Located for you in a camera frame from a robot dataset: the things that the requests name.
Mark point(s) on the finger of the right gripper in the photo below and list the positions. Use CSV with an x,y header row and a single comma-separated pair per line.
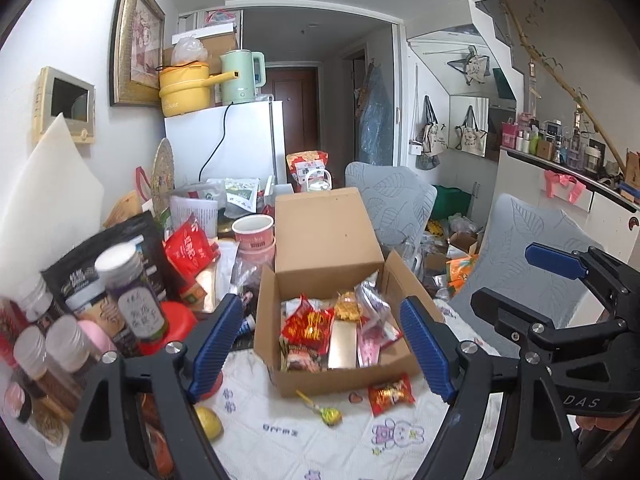
x,y
532,331
612,282

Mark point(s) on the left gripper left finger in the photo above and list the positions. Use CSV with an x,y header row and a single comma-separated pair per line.
x,y
108,438

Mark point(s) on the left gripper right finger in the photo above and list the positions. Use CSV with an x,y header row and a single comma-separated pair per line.
x,y
533,438

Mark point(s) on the small red candy packet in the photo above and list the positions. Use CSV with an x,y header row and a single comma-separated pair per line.
x,y
385,396

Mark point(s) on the pink snack packet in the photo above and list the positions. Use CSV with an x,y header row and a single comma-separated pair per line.
x,y
370,345

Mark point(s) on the silver purple snack bag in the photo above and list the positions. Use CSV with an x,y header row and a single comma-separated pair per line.
x,y
374,309

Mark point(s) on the round yellow cracker pack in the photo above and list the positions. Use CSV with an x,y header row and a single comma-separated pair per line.
x,y
346,308

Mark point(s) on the brown green snack packet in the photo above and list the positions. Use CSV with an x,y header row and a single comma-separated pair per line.
x,y
299,358

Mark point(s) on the yellow green lollipop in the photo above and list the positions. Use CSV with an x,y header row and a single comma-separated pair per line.
x,y
331,417

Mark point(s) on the red yellow snack bag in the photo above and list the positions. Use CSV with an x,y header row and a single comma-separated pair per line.
x,y
309,326

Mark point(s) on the gold rectangular snack box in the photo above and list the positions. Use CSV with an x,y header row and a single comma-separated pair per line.
x,y
343,345

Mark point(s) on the near grey chair cover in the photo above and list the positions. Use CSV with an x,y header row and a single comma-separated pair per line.
x,y
501,265

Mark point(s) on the grey chair cover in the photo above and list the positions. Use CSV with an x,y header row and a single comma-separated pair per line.
x,y
501,265
398,202

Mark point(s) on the yellow pear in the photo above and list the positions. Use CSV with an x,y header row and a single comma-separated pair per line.
x,y
210,422

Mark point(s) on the purple label jar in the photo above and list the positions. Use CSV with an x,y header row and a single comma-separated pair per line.
x,y
121,270

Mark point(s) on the red cylindrical canister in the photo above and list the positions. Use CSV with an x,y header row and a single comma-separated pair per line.
x,y
170,324

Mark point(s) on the black coffee bag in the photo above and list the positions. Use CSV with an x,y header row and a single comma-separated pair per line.
x,y
79,280

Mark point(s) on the green bag on floor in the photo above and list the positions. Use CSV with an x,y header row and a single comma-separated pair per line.
x,y
450,201

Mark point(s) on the white quilted tablecloth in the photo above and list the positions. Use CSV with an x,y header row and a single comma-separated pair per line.
x,y
269,437

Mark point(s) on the far grey chair cover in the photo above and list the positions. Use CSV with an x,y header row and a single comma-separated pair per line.
x,y
398,202

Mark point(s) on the red foil packet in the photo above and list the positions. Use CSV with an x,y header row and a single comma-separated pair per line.
x,y
189,250

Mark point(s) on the brown cardboard box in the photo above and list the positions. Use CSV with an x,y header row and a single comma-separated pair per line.
x,y
325,243

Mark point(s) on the pink paper cup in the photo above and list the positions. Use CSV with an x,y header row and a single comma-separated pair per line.
x,y
255,237

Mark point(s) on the woven round mat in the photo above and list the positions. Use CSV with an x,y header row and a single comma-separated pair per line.
x,y
162,177

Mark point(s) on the white mini fridge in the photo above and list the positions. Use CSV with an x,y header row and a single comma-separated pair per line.
x,y
239,141

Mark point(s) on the yellow pot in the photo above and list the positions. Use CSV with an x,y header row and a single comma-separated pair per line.
x,y
186,88

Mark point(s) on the green electric kettle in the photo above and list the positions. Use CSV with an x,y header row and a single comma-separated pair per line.
x,y
250,66

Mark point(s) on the gold framed picture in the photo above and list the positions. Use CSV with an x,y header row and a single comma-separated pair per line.
x,y
136,53

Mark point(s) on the wall intercom panel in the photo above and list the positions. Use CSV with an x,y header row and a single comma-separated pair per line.
x,y
59,94

